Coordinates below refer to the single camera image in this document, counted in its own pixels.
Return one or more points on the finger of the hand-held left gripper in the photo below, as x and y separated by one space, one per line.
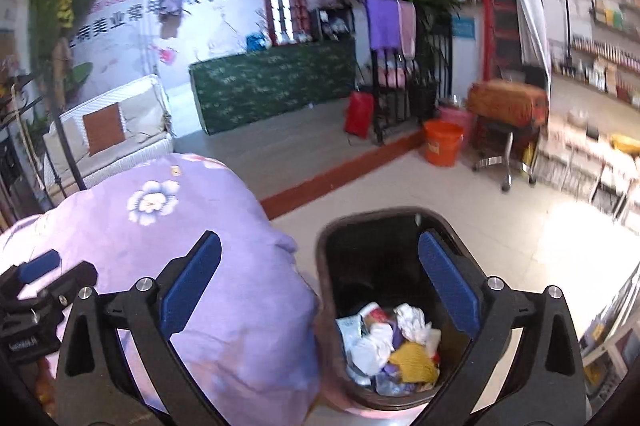
40 267
75 278

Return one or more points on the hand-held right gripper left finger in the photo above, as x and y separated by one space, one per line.
192 286

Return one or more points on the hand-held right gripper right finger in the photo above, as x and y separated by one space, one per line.
447 286

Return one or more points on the white tissue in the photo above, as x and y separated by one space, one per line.
412 321

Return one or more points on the dark brown trash bin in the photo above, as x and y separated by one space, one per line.
370 256

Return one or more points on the white orange print wrapper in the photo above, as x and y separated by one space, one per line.
372 348

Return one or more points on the clear plastic wrapper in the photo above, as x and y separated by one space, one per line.
392 386

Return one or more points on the purple floral blanket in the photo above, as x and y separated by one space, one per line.
225 306

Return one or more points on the white wicker swing sofa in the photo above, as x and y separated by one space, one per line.
140 155

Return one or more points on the orange bucket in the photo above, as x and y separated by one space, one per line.
442 145

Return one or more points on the brown cushion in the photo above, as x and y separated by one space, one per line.
103 129

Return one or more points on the pink bucket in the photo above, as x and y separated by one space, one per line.
462 120

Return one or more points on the black metal rack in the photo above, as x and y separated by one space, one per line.
395 105

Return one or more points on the red bag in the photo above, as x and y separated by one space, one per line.
359 115

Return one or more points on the wooden top stool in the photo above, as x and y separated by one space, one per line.
505 100

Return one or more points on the green floral covered counter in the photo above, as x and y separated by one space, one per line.
275 80

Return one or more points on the blue item on counter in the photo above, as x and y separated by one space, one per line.
255 42

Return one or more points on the pink towel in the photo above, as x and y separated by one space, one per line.
407 30

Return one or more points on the purple towel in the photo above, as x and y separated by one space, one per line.
382 23

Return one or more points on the red wooden shelf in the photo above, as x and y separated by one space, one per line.
482 5

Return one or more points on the black box on counter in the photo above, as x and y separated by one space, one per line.
330 25

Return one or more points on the black iron bed frame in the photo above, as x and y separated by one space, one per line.
75 171

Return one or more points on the wall shelves with products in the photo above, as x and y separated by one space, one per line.
600 55

